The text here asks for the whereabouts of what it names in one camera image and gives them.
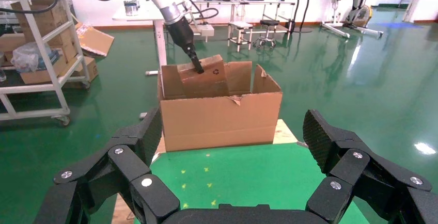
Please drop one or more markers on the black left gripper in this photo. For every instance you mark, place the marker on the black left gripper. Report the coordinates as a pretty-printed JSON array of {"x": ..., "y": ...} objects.
[{"x": 181, "y": 34}]

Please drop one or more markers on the small brown cardboard box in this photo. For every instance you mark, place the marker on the small brown cardboard box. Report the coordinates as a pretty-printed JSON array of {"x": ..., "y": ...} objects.
[{"x": 90, "y": 68}]

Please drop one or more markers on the white pipe frame table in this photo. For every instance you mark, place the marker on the white pipe frame table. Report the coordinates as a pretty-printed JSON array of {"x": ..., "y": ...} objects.
[{"x": 239, "y": 3}]

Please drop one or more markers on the flattened cardboard sheet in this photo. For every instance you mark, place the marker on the flattened cardboard sheet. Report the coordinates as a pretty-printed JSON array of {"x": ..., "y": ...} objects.
[{"x": 95, "y": 41}]

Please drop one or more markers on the black seat rolling stool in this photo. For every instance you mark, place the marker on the black seat rolling stool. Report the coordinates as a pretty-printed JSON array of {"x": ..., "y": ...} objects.
[{"x": 269, "y": 22}]

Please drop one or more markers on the small film-wrapped cardboard box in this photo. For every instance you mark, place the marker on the small film-wrapped cardboard box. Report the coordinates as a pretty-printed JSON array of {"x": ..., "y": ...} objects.
[{"x": 208, "y": 82}]

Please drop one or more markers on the small white pipe stool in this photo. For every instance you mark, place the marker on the small white pipe stool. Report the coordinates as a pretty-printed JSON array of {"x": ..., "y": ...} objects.
[{"x": 240, "y": 25}]

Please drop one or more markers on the green table cloth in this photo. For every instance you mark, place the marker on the green table cloth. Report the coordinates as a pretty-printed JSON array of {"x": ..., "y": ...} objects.
[{"x": 246, "y": 174}]

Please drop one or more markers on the low brown cardboard box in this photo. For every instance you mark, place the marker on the low brown cardboard box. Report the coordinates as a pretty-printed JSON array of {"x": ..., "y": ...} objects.
[{"x": 37, "y": 77}]

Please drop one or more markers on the white pipe rack cart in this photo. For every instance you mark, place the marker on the white pipe rack cart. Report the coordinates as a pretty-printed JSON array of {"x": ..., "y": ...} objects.
[{"x": 44, "y": 48}]

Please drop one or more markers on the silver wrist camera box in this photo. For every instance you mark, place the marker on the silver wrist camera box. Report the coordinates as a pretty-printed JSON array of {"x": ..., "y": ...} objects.
[{"x": 207, "y": 30}]

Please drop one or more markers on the white pole stand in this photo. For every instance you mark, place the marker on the white pole stand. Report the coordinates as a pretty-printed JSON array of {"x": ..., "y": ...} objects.
[{"x": 333, "y": 29}]

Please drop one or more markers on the clear plastic bag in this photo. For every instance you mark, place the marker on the clear plastic bag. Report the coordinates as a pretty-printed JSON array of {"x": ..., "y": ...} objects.
[{"x": 27, "y": 56}]

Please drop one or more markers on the tall brown cardboard box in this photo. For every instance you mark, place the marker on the tall brown cardboard box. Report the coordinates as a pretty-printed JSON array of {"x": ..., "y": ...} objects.
[{"x": 56, "y": 14}]

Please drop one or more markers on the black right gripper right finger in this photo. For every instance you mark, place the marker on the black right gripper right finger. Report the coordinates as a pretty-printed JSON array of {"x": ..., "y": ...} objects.
[{"x": 352, "y": 167}]

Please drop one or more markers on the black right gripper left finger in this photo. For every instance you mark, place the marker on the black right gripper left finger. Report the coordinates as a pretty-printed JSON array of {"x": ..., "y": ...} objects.
[{"x": 130, "y": 161}]

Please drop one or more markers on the large open cardboard carton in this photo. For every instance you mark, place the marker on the large open cardboard carton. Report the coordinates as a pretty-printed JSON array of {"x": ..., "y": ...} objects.
[{"x": 219, "y": 123}]

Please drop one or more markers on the machine with beige wheel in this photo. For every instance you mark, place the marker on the machine with beige wheel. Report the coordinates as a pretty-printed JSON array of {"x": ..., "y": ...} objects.
[{"x": 362, "y": 14}]

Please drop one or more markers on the white standing desk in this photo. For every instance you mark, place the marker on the white standing desk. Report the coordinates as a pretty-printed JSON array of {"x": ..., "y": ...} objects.
[{"x": 159, "y": 44}]

